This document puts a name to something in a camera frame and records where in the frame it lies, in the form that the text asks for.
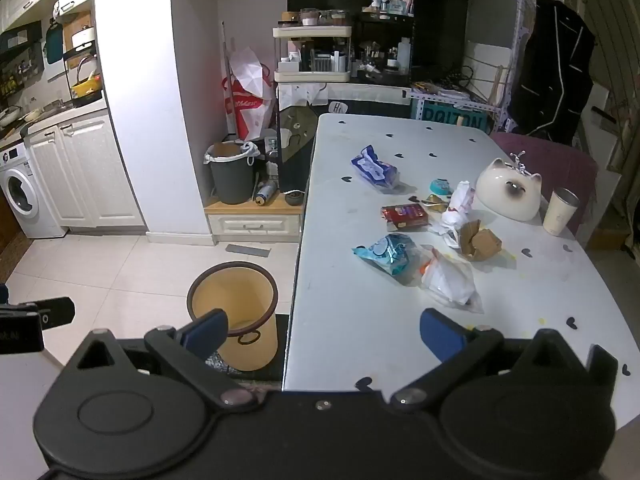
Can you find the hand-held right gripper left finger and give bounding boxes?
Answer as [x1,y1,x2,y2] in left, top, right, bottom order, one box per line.
[62,309,256,408]

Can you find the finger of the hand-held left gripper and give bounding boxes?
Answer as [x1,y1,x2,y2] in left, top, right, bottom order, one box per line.
[30,297,76,331]

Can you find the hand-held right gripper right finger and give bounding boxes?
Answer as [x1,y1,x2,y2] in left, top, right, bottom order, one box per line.
[389,308,586,407]

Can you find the beige wastebasket brown rim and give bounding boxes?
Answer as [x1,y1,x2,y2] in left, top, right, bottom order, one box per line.
[187,261,279,372]

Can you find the clear plastic bag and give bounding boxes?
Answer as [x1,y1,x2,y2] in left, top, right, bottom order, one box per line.
[417,247,485,314]

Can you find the blue snack bag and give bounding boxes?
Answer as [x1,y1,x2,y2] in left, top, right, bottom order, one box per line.
[352,233,419,281]

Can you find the brown paper carton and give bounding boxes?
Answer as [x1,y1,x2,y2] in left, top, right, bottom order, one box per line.
[457,220,504,262]

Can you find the red box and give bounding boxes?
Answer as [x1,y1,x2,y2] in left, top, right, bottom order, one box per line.
[381,203,430,231]

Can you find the white red wrapper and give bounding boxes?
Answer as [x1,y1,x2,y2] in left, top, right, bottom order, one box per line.
[428,180,477,249]

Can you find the blue tissue packet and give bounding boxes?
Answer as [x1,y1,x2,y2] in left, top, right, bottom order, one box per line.
[351,145,402,194]

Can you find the grey flat plate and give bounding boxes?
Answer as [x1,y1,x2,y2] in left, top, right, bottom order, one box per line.
[227,243,274,259]

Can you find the wooden low drawer cabinet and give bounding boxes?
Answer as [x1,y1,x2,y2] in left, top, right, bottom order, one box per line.
[203,195,306,247]

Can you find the white washing machine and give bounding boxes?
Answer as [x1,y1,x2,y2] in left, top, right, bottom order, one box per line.
[0,142,67,240]

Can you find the white kitchen base cabinet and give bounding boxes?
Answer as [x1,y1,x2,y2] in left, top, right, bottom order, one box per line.
[26,110,147,229]

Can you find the white cat-shaped ceramic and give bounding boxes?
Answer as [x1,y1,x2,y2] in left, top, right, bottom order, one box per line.
[475,157,544,222]

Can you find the grey bin white liner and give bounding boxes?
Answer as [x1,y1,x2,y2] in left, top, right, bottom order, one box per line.
[203,141,262,206]

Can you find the white paper cup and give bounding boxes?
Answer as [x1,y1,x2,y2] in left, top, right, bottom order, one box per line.
[542,187,581,237]

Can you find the pink chair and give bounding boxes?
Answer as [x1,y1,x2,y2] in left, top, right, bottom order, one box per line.
[490,132,599,237]

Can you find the teal sign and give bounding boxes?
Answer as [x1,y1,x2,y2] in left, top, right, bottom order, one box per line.
[410,99,494,134]

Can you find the yellow pot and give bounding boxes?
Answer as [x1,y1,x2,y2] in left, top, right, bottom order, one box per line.
[70,76,104,99]

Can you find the red white shopping bag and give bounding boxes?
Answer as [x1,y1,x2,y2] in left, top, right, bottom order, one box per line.
[222,47,275,143]

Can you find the teal cutting board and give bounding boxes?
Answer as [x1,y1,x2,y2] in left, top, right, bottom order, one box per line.
[44,17,66,65]

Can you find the white rice cooker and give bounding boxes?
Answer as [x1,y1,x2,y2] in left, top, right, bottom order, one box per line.
[70,25,99,49]

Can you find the white plastic bottle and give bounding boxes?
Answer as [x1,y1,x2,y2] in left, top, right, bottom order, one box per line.
[397,37,414,74]

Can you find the black jacket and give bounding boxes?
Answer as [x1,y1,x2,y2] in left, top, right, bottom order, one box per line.
[510,0,597,147]

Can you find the black shelf with bottles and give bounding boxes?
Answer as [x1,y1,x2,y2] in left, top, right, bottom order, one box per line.
[352,0,417,85]

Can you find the white storage rack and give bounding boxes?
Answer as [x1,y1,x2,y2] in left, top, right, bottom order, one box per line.
[272,25,354,84]

